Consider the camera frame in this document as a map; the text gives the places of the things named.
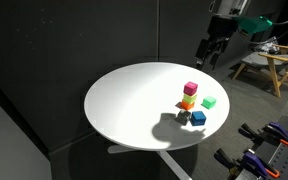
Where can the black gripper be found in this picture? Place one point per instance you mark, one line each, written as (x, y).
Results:
(220, 26)

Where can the pink block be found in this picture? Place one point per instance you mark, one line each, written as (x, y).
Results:
(190, 88)

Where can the green block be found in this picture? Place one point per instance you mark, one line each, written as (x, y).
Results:
(209, 102)

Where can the yellow-green block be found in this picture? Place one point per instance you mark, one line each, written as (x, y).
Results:
(189, 98)

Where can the blue block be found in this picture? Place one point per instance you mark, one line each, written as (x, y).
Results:
(198, 118)

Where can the grey block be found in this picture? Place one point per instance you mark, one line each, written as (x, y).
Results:
(183, 117)

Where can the clear plastic bag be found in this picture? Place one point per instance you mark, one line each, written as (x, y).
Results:
(267, 45)

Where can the wooden lounge chair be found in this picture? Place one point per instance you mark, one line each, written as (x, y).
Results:
(274, 61)

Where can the purple spring clamp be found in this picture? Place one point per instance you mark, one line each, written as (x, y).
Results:
(250, 163)
(277, 133)

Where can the white table base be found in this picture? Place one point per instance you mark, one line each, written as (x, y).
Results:
(170, 160)

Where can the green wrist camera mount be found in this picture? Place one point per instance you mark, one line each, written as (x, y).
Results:
(254, 24)

